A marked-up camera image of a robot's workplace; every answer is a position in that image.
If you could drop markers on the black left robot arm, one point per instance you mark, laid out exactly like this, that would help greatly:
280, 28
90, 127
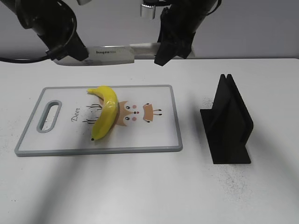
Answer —
55, 24

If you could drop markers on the knife with white handle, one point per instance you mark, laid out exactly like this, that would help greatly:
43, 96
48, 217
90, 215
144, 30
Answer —
111, 55

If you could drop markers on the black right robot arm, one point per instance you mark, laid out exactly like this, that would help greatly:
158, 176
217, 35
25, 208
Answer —
198, 10

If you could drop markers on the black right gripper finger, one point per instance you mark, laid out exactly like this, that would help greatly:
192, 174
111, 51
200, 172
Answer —
165, 53
184, 50

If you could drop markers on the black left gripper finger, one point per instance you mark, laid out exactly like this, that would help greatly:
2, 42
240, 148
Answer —
76, 49

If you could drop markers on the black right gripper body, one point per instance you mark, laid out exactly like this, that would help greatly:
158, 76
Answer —
174, 26

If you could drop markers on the black knife stand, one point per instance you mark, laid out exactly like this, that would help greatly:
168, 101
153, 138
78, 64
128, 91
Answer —
227, 124

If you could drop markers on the yellow plastic banana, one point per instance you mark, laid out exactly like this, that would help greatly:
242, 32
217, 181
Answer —
109, 111

